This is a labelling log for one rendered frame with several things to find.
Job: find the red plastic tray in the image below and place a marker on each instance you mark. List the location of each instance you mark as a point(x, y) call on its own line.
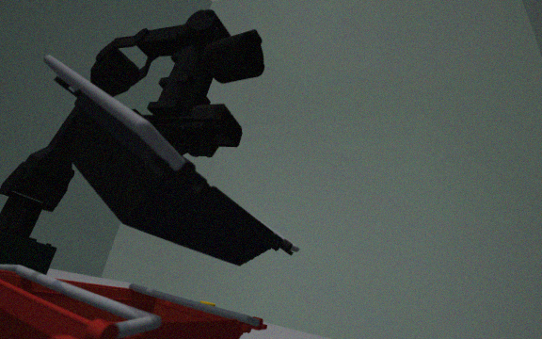
point(29, 310)

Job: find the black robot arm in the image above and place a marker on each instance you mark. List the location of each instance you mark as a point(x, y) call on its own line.
point(202, 46)

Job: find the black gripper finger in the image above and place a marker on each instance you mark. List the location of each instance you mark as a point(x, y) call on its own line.
point(180, 140)

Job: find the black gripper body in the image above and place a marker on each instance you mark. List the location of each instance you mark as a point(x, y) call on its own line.
point(184, 101)

